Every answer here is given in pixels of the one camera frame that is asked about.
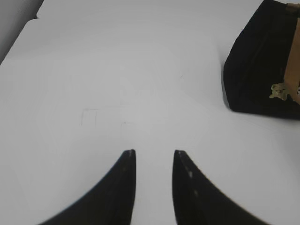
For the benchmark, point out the black fabric bag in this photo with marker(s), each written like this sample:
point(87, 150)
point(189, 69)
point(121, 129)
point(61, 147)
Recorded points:
point(261, 57)

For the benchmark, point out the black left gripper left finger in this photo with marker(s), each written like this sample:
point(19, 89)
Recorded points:
point(109, 202)

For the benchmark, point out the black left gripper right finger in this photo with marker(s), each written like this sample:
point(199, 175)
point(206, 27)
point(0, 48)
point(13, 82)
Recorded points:
point(197, 201)

